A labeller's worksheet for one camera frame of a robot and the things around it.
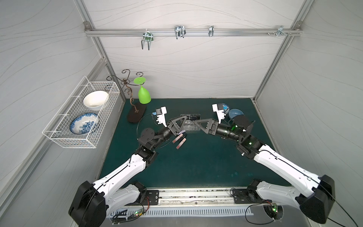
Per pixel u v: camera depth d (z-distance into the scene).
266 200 0.61
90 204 0.39
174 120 0.61
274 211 0.71
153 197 0.73
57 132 0.56
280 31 0.77
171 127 0.59
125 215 0.70
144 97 0.92
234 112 1.08
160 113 0.60
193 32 0.78
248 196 0.67
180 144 0.93
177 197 0.75
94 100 0.73
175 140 0.95
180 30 0.76
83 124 0.65
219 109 0.60
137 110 1.11
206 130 0.56
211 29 0.72
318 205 0.37
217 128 0.57
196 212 0.70
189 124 0.66
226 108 1.10
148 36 0.78
